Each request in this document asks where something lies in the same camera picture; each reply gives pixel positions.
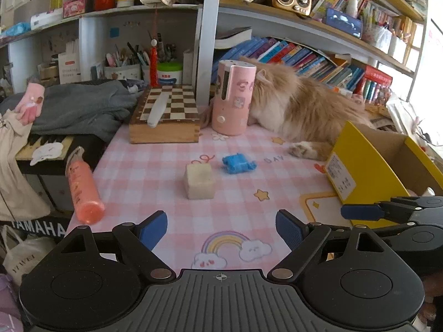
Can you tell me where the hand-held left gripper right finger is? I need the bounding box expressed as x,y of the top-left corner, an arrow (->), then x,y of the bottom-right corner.
266,210 -> 397,283

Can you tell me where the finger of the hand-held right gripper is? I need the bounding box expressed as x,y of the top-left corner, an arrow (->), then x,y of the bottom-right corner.
341,196 -> 443,222

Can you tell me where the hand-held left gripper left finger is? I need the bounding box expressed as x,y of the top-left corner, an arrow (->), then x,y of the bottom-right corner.
45,210 -> 176,283

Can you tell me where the yellow cardboard box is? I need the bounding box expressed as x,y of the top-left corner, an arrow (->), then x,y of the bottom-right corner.
325,121 -> 443,229

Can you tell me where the beige block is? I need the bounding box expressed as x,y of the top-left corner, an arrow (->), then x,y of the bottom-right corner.
183,163 -> 215,200

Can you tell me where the coral orange bottle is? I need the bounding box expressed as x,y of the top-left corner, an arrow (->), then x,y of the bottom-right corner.
65,147 -> 106,225

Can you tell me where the small blue plastic object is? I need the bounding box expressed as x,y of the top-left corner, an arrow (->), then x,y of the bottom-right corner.
221,152 -> 257,174

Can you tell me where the wooden chess box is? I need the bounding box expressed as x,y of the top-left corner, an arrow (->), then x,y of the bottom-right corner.
128,84 -> 202,144

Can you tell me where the black digital piano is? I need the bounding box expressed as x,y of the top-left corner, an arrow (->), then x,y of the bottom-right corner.
7,133 -> 112,240

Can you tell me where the orange fluffy cat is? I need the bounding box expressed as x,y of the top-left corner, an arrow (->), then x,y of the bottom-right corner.
238,55 -> 376,162

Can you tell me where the white oblong case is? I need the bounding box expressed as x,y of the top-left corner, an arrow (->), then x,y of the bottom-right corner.
147,91 -> 173,129

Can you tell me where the white paper cutout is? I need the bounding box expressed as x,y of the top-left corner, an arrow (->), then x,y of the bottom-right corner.
29,143 -> 63,166

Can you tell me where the white shopping bag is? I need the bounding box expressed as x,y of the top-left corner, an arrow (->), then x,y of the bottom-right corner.
0,224 -> 48,286

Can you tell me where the thick red book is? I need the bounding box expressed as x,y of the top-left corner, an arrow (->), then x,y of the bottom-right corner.
359,64 -> 394,87

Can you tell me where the pink cylindrical container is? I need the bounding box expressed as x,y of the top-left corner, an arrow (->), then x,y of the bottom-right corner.
211,59 -> 257,136

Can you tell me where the grey cloth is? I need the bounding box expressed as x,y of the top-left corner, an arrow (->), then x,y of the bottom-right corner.
1,79 -> 146,136

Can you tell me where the beige tote bag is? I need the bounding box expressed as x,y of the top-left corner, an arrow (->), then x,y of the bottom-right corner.
0,110 -> 51,222

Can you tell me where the white jar green lid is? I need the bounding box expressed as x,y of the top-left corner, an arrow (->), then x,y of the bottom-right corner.
157,62 -> 184,85

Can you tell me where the purple backpack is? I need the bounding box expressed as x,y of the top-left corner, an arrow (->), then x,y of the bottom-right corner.
0,273 -> 25,332

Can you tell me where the pen holder with pens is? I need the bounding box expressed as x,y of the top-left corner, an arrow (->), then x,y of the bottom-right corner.
103,41 -> 153,81

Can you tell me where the red tassel ornament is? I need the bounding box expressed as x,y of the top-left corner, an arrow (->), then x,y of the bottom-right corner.
148,39 -> 160,89

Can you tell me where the white storage container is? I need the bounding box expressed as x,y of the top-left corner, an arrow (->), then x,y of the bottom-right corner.
387,34 -> 408,59

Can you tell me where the clear container with pens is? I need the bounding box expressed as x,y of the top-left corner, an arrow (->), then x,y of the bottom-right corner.
361,24 -> 392,55

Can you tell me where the pink knitted glove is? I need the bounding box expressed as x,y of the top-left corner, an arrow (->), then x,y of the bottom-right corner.
15,82 -> 46,125

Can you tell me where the white box red label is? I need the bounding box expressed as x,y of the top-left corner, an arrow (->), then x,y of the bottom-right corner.
57,51 -> 82,84

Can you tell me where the blue tissue box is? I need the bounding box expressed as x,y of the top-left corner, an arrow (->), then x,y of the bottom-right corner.
325,7 -> 364,39

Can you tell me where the white bookshelf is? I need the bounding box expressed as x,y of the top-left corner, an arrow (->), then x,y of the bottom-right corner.
0,0 -> 426,118

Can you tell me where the gold retro radio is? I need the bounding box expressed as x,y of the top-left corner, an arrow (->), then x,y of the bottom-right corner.
271,0 -> 312,18

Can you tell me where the white tissue pack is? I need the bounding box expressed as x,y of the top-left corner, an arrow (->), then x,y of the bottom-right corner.
30,11 -> 63,30

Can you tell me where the pink printed box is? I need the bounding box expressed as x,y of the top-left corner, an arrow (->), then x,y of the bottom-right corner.
63,0 -> 95,18

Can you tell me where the blue wipes pack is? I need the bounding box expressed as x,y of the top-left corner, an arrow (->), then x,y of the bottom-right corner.
0,22 -> 32,37

